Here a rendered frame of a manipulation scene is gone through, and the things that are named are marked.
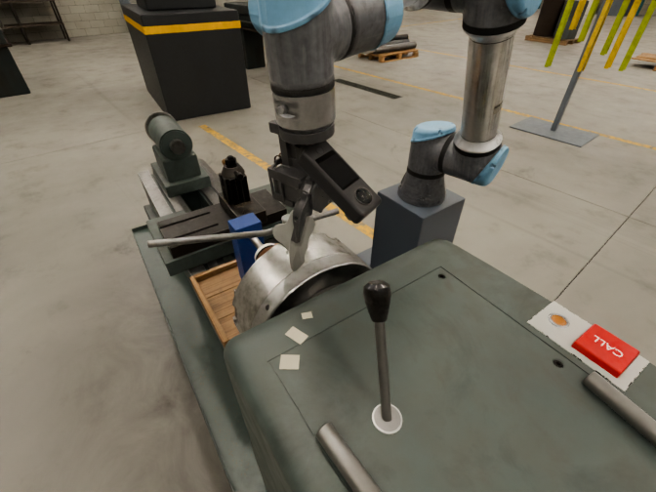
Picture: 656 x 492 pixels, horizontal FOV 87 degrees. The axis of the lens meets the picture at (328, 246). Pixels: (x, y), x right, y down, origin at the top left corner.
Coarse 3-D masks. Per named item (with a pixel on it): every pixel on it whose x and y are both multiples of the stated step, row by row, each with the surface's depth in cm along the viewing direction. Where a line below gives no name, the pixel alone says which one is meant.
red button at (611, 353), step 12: (588, 336) 49; (600, 336) 49; (612, 336) 49; (576, 348) 48; (588, 348) 47; (600, 348) 47; (612, 348) 47; (624, 348) 47; (600, 360) 46; (612, 360) 46; (624, 360) 46; (612, 372) 45
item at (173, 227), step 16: (256, 192) 139; (208, 208) 130; (272, 208) 130; (160, 224) 122; (176, 224) 122; (192, 224) 122; (208, 224) 122; (224, 224) 122; (224, 240) 122; (176, 256) 114
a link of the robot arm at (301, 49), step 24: (264, 0) 33; (288, 0) 32; (312, 0) 32; (336, 0) 36; (264, 24) 35; (288, 24) 33; (312, 24) 34; (336, 24) 36; (288, 48) 35; (312, 48) 35; (336, 48) 37; (288, 72) 36; (312, 72) 36; (288, 96) 38
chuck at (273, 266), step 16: (320, 240) 72; (336, 240) 80; (272, 256) 69; (288, 256) 68; (320, 256) 67; (256, 272) 68; (272, 272) 66; (288, 272) 65; (240, 288) 70; (256, 288) 67; (272, 288) 64; (240, 304) 69; (256, 304) 65; (240, 320) 70
